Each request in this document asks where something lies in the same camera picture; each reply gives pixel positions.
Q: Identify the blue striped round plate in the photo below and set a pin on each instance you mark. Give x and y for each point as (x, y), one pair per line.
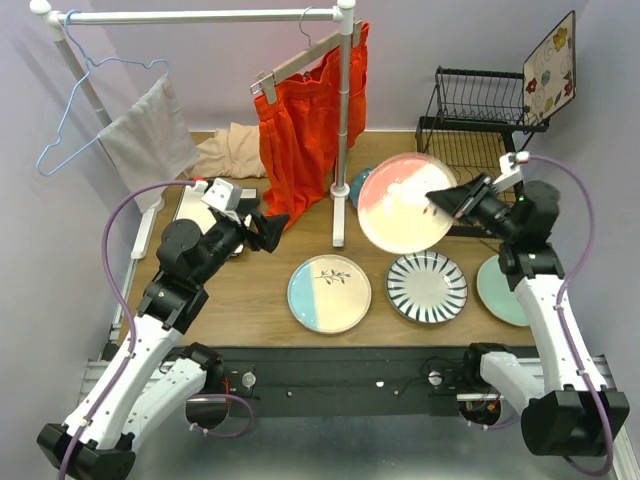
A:
(426, 287)

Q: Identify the black wire dish rack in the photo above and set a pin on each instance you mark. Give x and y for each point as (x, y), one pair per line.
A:
(471, 119)

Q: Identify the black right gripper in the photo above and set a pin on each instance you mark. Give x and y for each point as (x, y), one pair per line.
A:
(456, 200)

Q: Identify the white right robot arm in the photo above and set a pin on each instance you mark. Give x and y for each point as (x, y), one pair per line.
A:
(571, 411)

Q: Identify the orange shorts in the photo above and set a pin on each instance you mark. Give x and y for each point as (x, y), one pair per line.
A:
(298, 137)

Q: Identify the beige cloth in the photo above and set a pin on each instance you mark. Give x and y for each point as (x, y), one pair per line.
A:
(232, 152)

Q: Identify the light blue round plate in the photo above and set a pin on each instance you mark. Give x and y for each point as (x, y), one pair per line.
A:
(329, 294)

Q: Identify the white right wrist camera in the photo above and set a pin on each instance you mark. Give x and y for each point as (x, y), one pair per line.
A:
(510, 168)

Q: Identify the teal scalloped ceramic plate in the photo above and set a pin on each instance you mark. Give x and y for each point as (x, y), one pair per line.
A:
(356, 185)

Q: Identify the aluminium rail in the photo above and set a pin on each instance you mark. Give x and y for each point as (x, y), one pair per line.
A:
(172, 390)

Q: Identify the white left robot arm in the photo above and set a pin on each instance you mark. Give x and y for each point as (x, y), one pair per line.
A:
(100, 439)

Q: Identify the white clothes rack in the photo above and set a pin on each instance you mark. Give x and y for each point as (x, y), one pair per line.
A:
(57, 23)

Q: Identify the flower pattern square plate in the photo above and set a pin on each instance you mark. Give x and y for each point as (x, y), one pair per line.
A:
(550, 74)

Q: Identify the wooden clip hanger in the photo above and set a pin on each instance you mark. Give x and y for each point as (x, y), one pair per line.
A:
(344, 38)

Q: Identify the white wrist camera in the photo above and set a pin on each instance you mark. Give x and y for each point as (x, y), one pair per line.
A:
(224, 197)
(510, 168)

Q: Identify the floral round plate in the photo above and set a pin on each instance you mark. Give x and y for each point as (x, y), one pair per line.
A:
(494, 292)

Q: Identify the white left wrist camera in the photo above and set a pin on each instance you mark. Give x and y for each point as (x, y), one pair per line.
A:
(224, 197)

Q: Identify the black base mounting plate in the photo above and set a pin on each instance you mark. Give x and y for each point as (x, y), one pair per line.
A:
(344, 381)

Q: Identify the grey towel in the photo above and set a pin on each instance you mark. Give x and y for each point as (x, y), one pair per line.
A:
(150, 143)

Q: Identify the pink round plate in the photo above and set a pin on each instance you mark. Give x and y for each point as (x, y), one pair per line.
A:
(393, 210)

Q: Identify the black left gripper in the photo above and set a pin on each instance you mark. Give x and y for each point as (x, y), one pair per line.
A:
(270, 228)

